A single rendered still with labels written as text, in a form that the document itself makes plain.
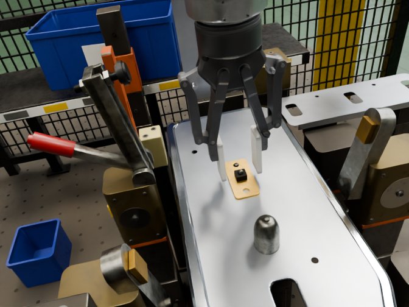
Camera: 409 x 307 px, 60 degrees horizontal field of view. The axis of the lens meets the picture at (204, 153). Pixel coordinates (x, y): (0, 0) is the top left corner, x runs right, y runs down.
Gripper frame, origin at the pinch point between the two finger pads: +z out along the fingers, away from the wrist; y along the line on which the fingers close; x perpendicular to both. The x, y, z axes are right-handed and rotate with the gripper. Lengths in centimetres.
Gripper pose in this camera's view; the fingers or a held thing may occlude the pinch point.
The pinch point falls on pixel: (238, 155)
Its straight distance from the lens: 51.7
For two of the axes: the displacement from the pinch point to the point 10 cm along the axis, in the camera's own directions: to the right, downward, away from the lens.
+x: -1.8, -6.0, 7.8
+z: 1.2, 7.7, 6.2
